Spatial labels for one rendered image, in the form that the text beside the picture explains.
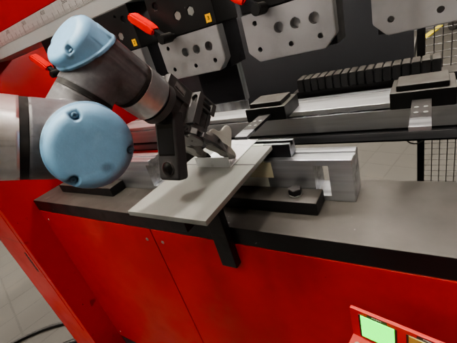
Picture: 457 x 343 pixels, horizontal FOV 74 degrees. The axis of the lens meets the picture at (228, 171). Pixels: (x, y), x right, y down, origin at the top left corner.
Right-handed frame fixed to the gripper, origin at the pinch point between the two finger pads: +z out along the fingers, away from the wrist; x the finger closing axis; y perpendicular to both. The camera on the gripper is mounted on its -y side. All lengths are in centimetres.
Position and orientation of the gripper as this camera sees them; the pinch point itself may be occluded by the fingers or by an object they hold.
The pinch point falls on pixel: (218, 158)
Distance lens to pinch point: 63.9
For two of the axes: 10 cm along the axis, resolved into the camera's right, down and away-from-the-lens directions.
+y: 1.9, -9.4, 2.7
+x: -8.4, -0.1, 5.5
